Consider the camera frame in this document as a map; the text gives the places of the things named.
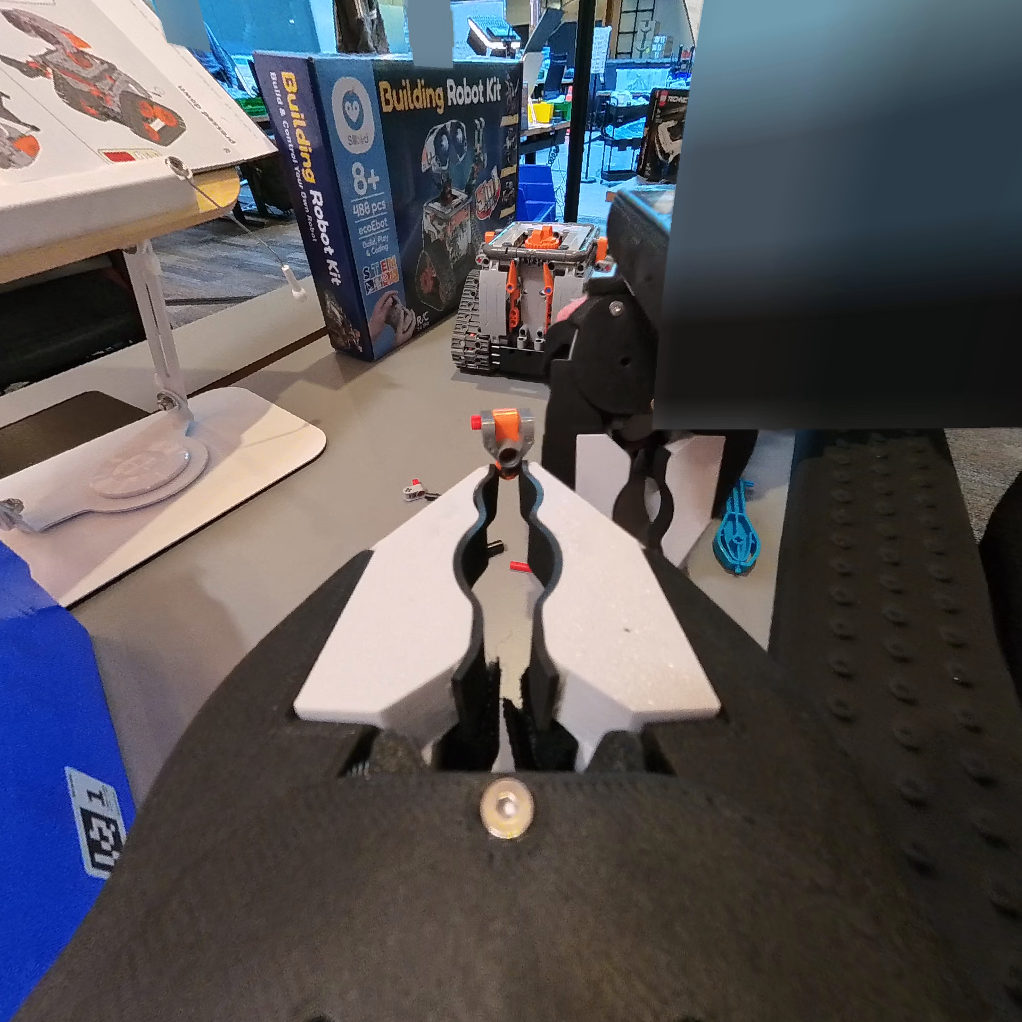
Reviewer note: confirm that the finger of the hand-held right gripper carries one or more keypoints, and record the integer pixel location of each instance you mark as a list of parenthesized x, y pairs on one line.
[(695, 487), (595, 471)]

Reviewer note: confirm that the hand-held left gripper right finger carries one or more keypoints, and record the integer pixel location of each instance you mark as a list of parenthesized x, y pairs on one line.
[(631, 639)]

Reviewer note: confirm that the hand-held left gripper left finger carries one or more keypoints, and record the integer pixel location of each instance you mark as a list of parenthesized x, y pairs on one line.
[(391, 639)]

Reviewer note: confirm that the dark grey connector piece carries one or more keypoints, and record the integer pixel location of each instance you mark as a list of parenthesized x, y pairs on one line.
[(525, 427)]

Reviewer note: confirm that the orange connector piece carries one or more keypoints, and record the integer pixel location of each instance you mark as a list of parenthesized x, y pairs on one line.
[(503, 427)]

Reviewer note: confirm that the person's right hand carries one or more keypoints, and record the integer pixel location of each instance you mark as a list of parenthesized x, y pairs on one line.
[(572, 307)]

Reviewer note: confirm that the translucent blue plastic tool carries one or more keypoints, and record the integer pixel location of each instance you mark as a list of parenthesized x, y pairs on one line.
[(736, 531)]

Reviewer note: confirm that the black tracked brick robot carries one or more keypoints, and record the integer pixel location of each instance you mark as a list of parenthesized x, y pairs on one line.
[(527, 295)]

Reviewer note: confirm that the small white connector assembly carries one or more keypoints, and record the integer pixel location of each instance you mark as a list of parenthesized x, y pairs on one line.
[(415, 489)]

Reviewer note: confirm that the blue storage crate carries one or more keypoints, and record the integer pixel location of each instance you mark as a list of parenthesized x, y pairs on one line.
[(535, 191)]

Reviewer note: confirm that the black printed box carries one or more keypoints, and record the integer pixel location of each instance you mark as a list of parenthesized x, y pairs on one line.
[(663, 136)]

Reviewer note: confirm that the black perforated board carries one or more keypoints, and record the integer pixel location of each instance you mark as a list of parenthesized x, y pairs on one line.
[(894, 639)]

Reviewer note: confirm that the yellow bin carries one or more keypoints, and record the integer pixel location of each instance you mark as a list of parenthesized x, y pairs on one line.
[(541, 112)]

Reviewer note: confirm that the blue printed cardboard box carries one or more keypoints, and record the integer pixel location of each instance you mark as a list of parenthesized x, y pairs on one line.
[(367, 199)]

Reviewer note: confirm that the white stand peg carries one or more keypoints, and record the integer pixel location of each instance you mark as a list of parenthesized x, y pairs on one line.
[(294, 281)]

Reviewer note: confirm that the blue plastic bin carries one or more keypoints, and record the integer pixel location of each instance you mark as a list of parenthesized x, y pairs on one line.
[(48, 718)]

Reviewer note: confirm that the white booklet holder board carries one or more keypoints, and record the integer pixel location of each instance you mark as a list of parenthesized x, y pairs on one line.
[(80, 212)]

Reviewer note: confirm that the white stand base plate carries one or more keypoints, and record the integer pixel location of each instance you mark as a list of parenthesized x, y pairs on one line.
[(239, 447)]

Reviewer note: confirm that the black metal post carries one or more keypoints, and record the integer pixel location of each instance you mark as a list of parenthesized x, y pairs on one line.
[(581, 112)]

